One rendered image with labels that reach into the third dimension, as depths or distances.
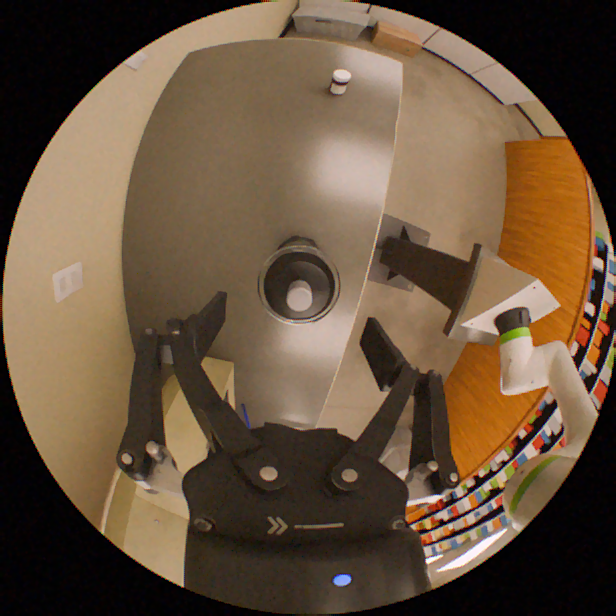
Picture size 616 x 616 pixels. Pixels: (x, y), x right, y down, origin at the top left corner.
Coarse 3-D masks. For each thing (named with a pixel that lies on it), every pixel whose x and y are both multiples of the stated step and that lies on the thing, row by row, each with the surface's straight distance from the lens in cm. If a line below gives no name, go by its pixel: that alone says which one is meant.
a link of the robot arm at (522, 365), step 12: (504, 336) 73; (516, 336) 71; (528, 336) 73; (504, 348) 72; (516, 348) 70; (528, 348) 72; (540, 348) 75; (504, 360) 72; (516, 360) 70; (528, 360) 71; (540, 360) 72; (504, 372) 72; (516, 372) 69; (528, 372) 70; (540, 372) 72; (504, 384) 72; (516, 384) 69; (528, 384) 71; (540, 384) 75
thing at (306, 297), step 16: (288, 256) 27; (304, 256) 27; (272, 272) 27; (288, 272) 26; (304, 272) 26; (320, 272) 27; (272, 288) 27; (288, 288) 26; (304, 288) 24; (320, 288) 27; (272, 304) 28; (288, 304) 25; (304, 304) 24; (320, 304) 28
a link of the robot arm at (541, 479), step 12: (552, 468) 34; (564, 468) 31; (540, 480) 33; (552, 480) 31; (564, 480) 28; (528, 492) 34; (540, 492) 31; (552, 492) 28; (528, 504) 32; (540, 504) 29; (516, 516) 35; (528, 516) 31; (516, 528) 36
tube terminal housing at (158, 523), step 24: (216, 360) 66; (168, 384) 74; (216, 384) 58; (168, 408) 55; (168, 432) 50; (192, 432) 49; (192, 456) 46; (120, 480) 62; (120, 504) 55; (144, 504) 46; (168, 504) 44; (120, 528) 51; (144, 528) 45; (168, 528) 43; (144, 552) 46; (168, 552) 44; (168, 576) 45
